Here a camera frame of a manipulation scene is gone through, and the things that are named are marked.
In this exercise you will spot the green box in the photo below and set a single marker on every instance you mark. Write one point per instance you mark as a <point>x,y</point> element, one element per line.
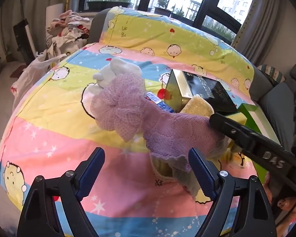
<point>246,109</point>

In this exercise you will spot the yellow sponge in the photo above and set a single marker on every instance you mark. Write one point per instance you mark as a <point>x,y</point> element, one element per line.
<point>235,117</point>

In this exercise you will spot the white board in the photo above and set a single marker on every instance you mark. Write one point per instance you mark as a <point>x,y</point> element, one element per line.
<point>54,13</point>

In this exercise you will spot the purple knit towel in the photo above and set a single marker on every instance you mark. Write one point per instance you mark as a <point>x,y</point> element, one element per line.
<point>177,128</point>

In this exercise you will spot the blue and white packet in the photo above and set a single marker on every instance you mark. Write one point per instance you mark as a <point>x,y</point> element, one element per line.
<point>160,102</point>

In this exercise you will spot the yellow towel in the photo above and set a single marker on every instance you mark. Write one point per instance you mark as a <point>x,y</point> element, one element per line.
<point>198,105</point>

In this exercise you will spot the black planter with plants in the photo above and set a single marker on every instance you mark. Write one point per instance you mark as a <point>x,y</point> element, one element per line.
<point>162,10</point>

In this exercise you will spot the striped printed pillow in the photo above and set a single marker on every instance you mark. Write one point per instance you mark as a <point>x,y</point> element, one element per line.
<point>271,72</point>

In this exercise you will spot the pile of clothes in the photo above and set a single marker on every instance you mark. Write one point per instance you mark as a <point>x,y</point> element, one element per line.
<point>69,32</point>

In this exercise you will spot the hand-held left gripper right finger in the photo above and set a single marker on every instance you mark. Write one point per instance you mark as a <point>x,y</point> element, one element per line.
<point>199,172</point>

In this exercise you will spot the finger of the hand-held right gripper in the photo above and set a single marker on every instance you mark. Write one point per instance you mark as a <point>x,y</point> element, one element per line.
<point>227,127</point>

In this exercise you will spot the grey sofa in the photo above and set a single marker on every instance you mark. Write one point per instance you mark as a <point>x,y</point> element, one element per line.
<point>276,103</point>

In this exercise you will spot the black flat panel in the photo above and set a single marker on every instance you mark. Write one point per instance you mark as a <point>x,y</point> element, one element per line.
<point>21,42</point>

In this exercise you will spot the black and gold box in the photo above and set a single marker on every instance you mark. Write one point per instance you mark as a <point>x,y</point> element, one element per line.
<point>212,88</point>

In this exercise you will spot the grey curtain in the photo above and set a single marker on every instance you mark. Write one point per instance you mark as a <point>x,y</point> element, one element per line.
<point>259,29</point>

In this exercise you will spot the white plastic bag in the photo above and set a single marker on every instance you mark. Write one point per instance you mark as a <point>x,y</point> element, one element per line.
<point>32,71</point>

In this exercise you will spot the white plush toy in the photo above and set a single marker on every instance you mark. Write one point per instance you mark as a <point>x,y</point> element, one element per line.
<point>120,68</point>

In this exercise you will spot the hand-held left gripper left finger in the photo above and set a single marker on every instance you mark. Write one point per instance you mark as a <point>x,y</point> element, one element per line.
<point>93,172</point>

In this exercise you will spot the purple mesh bath pouf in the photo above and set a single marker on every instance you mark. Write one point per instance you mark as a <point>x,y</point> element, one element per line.
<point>123,98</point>

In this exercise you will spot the cartoon printed striped blanket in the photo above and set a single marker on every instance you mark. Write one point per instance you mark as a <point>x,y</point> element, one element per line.
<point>51,133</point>

